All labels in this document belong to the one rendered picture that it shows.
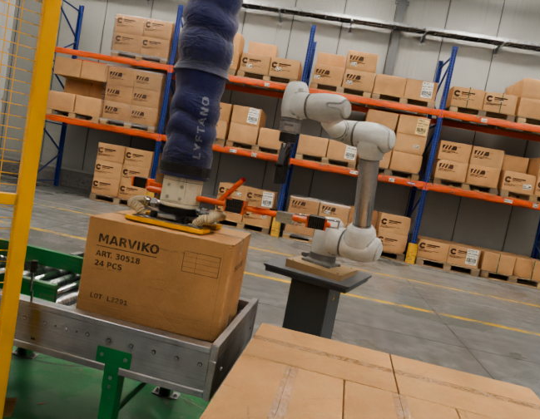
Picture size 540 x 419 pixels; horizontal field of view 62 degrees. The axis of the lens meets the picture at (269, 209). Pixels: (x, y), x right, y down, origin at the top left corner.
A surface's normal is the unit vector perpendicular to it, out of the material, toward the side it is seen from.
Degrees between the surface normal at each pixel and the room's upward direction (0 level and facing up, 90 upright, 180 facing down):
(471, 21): 90
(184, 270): 90
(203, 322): 90
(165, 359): 90
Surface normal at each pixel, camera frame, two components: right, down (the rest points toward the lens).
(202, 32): 0.01, -0.21
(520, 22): -0.11, 0.06
